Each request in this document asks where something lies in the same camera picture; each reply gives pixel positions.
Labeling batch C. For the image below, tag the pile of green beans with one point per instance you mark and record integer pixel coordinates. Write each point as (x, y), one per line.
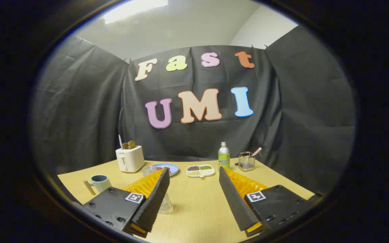
(206, 167)

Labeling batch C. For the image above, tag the blue plate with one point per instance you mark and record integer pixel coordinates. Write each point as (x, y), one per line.
(173, 167)

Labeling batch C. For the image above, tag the clear glass juice bottle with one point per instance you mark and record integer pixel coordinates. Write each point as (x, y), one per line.
(166, 204)

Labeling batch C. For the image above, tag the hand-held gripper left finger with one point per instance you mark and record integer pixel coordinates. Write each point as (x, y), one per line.
(155, 199)

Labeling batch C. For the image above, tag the white toaster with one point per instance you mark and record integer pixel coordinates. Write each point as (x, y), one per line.
(130, 159)

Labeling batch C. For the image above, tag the pile of white beans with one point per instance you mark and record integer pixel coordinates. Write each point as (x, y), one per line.
(194, 173)

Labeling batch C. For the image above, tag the ceiling light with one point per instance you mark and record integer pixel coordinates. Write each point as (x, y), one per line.
(133, 10)

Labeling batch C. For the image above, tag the white divided dish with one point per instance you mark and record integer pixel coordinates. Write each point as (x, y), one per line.
(208, 172)

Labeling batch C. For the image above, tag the wooden table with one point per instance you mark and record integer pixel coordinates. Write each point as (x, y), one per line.
(194, 202)

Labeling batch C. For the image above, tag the green soda bottle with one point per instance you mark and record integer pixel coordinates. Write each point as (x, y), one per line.
(224, 160)

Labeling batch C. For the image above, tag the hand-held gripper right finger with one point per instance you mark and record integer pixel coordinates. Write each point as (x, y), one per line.
(233, 199)

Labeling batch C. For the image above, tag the pink utensil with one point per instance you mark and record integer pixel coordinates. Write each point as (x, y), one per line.
(256, 152)

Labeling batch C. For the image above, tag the black backdrop cloth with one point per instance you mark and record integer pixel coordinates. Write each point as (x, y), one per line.
(79, 118)

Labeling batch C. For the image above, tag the toast slices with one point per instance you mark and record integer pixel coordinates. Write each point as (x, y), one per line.
(129, 144)

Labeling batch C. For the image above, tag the pile of brown beans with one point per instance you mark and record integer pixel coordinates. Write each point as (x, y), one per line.
(193, 168)

